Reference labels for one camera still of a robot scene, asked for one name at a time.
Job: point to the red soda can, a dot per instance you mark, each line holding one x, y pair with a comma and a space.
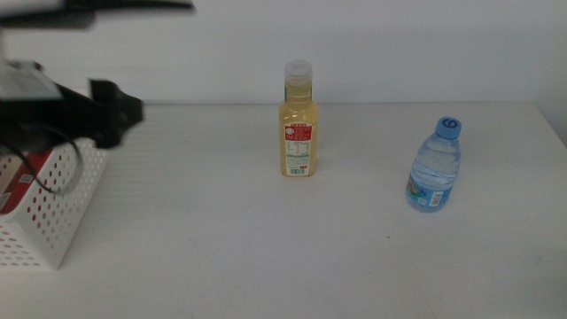
20, 181

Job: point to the yellow juice bottle white cap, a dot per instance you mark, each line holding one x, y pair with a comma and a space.
297, 146

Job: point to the clear water bottle blue cap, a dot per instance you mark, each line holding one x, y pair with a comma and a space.
434, 177

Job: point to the white perforated plastic basket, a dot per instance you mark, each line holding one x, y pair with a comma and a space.
57, 230

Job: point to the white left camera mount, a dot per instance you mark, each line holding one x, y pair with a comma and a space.
26, 82

